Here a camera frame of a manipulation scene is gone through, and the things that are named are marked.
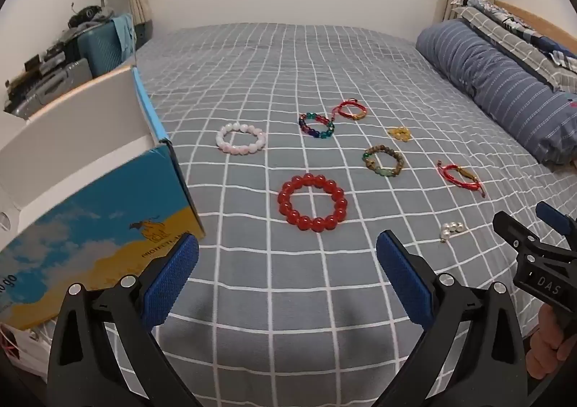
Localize wooden headboard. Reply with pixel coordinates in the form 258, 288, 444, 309
493, 0, 577, 51

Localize black headphones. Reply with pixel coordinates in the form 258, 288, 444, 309
67, 5, 113, 29

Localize white pearl beads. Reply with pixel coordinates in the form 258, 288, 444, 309
440, 221, 466, 243

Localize brown wooden bead bracelet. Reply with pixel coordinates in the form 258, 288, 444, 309
361, 145, 405, 179

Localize blue striped pillow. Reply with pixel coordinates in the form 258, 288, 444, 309
415, 19, 577, 171

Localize red cord bracelet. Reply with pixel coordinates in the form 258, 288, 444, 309
332, 99, 367, 121
436, 160, 486, 199

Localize grey suitcase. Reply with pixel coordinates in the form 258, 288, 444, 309
34, 57, 94, 109

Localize teal cloth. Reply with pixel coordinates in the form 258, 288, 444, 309
110, 14, 138, 58

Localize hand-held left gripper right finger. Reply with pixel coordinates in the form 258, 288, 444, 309
374, 230, 529, 407

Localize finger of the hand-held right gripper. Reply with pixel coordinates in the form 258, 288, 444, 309
492, 211, 542, 255
536, 201, 577, 251

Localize pink bead bracelet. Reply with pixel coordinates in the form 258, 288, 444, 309
215, 121, 267, 155

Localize red wire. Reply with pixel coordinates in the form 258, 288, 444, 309
0, 323, 23, 363

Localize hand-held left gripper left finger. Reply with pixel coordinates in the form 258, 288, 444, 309
46, 233, 212, 407

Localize person's right hand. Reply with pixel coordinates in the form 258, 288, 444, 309
527, 302, 577, 383

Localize teal suitcase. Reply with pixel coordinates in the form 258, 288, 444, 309
76, 19, 136, 79

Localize multicolour glass bead bracelet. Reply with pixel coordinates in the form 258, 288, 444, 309
298, 111, 336, 141

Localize blue printed cardboard box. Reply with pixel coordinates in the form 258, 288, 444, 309
0, 64, 206, 331

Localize grey checked pillow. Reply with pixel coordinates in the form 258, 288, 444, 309
451, 0, 577, 89

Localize grey checked bed sheet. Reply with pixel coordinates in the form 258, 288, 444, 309
103, 23, 577, 407

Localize large red bead bracelet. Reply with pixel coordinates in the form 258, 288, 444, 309
277, 172, 349, 233

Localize black box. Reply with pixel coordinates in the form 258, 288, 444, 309
134, 21, 154, 49

